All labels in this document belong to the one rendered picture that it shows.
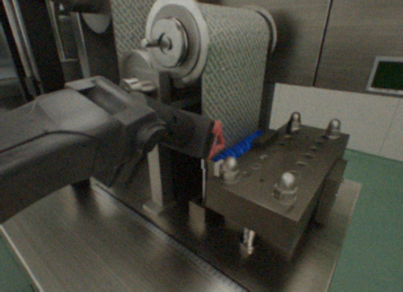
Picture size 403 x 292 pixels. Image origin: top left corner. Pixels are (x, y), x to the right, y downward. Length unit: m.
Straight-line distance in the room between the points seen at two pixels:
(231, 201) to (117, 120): 0.26
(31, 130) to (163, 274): 0.34
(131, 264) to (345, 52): 0.62
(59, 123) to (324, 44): 0.59
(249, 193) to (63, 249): 0.36
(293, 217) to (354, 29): 0.44
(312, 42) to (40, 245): 0.73
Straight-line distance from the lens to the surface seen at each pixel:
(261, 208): 0.38
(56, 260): 0.53
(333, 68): 0.66
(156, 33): 0.44
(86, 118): 0.20
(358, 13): 0.65
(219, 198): 0.42
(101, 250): 0.51
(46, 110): 0.20
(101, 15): 0.63
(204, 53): 0.40
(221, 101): 0.46
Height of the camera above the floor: 1.27
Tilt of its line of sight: 26 degrees down
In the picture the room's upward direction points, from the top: straight up
